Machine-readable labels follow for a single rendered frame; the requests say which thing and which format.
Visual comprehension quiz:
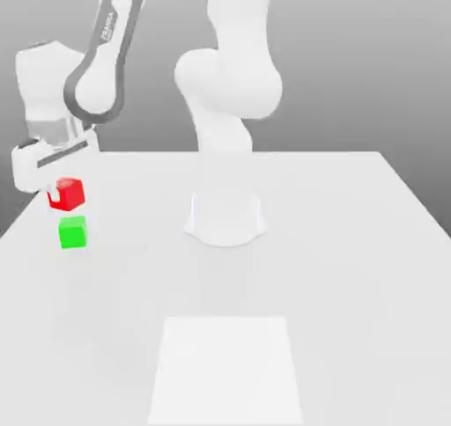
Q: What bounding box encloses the small green cube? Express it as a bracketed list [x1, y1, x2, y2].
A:
[58, 215, 88, 250]

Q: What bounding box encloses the small red cube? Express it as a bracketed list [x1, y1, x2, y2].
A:
[47, 177, 86, 212]

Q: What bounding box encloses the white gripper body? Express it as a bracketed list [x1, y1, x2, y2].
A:
[11, 129, 100, 194]

